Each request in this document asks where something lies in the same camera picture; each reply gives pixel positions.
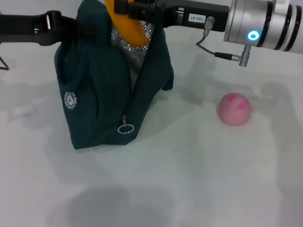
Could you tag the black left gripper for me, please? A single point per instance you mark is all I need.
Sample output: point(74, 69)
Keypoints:
point(23, 29)

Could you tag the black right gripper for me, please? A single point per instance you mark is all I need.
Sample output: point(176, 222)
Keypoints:
point(189, 16)

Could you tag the yellow banana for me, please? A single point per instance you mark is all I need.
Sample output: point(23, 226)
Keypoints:
point(132, 30)

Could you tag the dark teal insulated lunch bag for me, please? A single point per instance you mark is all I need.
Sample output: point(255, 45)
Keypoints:
point(99, 94)

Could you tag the pink toy peach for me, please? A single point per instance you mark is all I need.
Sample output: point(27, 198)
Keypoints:
point(234, 108)

